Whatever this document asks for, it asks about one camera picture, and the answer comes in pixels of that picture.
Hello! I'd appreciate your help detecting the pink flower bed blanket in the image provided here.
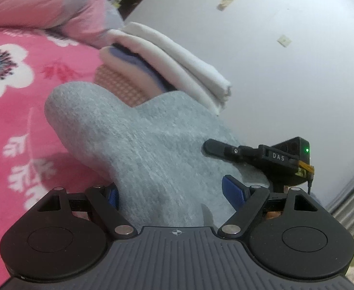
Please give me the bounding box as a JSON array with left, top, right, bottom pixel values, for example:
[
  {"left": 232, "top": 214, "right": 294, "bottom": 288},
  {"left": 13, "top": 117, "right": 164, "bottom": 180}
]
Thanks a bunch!
[{"left": 0, "top": 26, "right": 126, "bottom": 290}]

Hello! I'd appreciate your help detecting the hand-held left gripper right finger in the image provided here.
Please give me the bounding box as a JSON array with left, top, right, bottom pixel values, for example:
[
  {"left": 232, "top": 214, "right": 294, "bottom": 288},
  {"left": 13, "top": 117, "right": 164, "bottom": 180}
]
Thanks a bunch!
[{"left": 218, "top": 174, "right": 316, "bottom": 239}]

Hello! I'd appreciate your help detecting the blue folded cloth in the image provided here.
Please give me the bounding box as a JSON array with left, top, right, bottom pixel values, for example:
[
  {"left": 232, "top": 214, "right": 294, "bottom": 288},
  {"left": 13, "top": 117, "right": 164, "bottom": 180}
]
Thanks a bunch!
[{"left": 111, "top": 48, "right": 177, "bottom": 93}]

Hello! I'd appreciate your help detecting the grey sweatshirt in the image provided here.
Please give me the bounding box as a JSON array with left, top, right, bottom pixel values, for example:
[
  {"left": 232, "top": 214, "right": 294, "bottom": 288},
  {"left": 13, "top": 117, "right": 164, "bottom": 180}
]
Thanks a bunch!
[{"left": 44, "top": 81, "right": 271, "bottom": 227}]

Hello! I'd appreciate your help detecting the pink floral quilt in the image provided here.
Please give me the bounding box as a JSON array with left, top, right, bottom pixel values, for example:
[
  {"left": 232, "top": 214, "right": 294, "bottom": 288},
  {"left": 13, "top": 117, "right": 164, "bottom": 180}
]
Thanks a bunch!
[{"left": 0, "top": 0, "right": 125, "bottom": 49}]

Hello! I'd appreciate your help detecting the white folded cloth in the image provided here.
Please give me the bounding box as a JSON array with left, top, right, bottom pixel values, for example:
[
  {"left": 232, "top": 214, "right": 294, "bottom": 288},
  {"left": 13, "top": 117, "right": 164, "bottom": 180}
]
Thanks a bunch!
[{"left": 107, "top": 21, "right": 233, "bottom": 115}]

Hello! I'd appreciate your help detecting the cream folded cloth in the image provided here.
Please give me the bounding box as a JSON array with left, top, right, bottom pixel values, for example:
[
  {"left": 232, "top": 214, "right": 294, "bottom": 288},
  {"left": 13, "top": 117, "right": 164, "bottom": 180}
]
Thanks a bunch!
[{"left": 100, "top": 47, "right": 165, "bottom": 97}]

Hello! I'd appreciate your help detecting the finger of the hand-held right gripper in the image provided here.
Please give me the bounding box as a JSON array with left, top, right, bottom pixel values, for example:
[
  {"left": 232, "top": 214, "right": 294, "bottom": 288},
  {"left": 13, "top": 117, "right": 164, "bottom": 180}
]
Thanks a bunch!
[{"left": 203, "top": 139, "right": 261, "bottom": 164}]

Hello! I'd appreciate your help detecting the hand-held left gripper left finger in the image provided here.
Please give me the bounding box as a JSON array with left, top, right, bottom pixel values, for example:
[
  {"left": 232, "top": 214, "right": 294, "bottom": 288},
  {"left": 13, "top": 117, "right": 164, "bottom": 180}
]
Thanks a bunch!
[{"left": 36, "top": 183, "right": 135, "bottom": 238}]

